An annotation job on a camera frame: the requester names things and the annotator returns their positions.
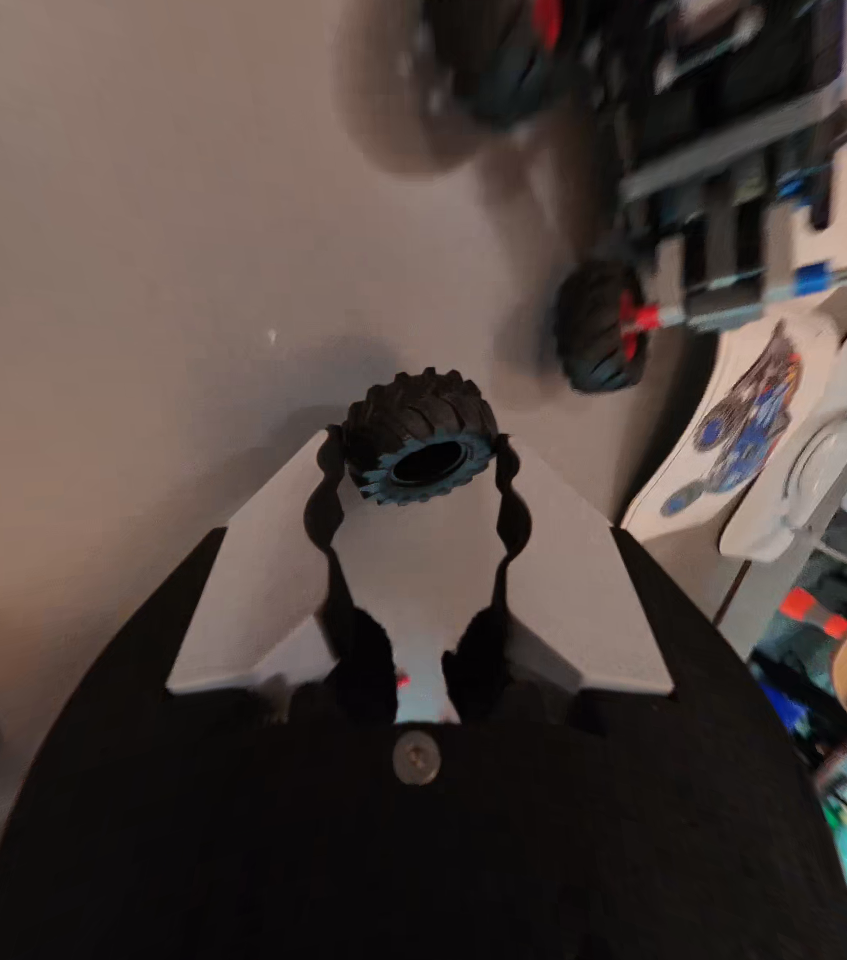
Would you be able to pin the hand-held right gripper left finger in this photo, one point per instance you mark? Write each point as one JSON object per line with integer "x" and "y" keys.
{"x": 258, "y": 600}

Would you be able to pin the lego instruction booklet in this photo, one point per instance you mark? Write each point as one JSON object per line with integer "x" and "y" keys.
{"x": 693, "y": 480}

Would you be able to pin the black lego tire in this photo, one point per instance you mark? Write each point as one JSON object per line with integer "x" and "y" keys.
{"x": 416, "y": 420}

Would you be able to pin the blue and black lego truck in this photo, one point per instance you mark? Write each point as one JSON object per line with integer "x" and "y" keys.
{"x": 723, "y": 90}

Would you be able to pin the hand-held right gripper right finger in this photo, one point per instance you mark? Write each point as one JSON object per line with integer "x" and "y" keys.
{"x": 581, "y": 600}

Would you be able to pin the white booklet clip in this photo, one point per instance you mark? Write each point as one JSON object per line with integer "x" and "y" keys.
{"x": 821, "y": 465}

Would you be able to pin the orange plastic piece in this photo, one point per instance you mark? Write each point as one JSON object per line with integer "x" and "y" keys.
{"x": 813, "y": 611}

